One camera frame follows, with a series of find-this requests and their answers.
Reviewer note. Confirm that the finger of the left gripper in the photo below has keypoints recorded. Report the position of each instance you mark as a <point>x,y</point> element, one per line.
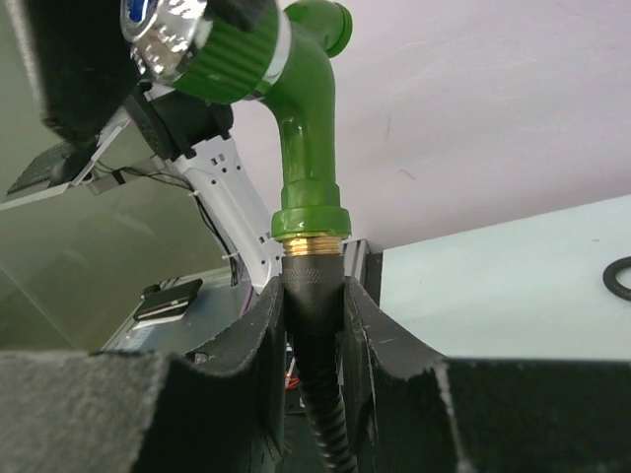
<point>84,58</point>

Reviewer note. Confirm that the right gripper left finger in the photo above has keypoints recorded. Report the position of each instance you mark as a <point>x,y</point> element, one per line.
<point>218,409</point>

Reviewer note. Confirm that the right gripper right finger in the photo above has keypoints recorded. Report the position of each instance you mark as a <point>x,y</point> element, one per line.
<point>411,409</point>

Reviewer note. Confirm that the green water faucet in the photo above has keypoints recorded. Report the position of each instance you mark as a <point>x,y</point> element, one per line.
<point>300,93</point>

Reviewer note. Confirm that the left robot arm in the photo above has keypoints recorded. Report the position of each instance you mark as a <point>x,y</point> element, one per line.
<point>193,139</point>

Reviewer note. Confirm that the black device on floor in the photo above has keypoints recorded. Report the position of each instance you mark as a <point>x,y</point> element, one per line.
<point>164,305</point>

